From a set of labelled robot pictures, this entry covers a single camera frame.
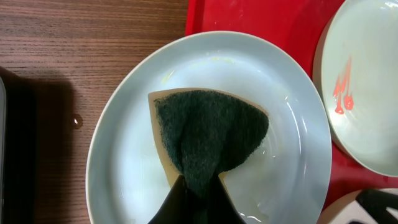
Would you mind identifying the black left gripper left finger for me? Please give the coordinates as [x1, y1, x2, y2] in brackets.
[149, 175, 192, 224]

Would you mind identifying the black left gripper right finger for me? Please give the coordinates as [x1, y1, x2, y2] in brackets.
[208, 175, 244, 224]

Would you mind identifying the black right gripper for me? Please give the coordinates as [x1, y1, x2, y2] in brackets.
[354, 189, 397, 224]

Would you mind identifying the green and yellow sponge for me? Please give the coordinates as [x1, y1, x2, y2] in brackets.
[148, 88, 269, 198]

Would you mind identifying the white stained plate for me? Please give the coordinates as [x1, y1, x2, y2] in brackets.
[317, 190, 397, 224]

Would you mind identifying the red plastic tray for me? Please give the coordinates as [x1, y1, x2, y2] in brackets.
[185, 0, 397, 206]

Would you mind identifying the black water tray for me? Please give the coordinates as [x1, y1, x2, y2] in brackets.
[1, 68, 36, 223]

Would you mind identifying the light blue stained plate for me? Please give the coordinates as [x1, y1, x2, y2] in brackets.
[313, 0, 397, 177]

